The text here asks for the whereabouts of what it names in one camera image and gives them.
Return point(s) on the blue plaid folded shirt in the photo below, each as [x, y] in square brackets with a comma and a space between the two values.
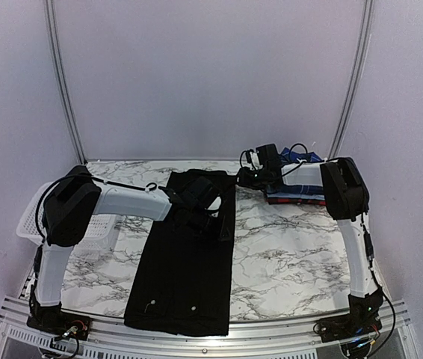
[300, 171]

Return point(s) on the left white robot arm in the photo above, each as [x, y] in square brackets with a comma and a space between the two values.
[66, 207]

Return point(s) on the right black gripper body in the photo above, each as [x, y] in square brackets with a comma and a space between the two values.
[257, 181]

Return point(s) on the black long sleeve shirt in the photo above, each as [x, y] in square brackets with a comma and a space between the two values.
[183, 284]

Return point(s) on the left aluminium frame post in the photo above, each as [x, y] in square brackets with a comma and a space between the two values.
[61, 79]

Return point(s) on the red plaid folded shirt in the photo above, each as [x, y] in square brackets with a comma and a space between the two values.
[297, 201]

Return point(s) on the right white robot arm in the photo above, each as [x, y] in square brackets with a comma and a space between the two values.
[342, 189]

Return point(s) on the right aluminium frame post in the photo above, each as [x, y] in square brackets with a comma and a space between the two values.
[357, 69]

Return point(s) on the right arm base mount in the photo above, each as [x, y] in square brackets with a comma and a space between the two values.
[344, 327]

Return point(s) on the front aluminium rail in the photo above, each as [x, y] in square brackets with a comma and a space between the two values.
[295, 337]

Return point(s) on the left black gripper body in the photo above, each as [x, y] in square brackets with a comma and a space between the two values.
[201, 226]

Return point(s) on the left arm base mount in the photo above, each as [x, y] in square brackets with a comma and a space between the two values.
[62, 324]

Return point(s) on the white plastic basket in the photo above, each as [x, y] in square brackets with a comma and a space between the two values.
[99, 226]

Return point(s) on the aluminium frame post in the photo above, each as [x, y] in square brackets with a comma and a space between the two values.
[61, 79]
[357, 69]

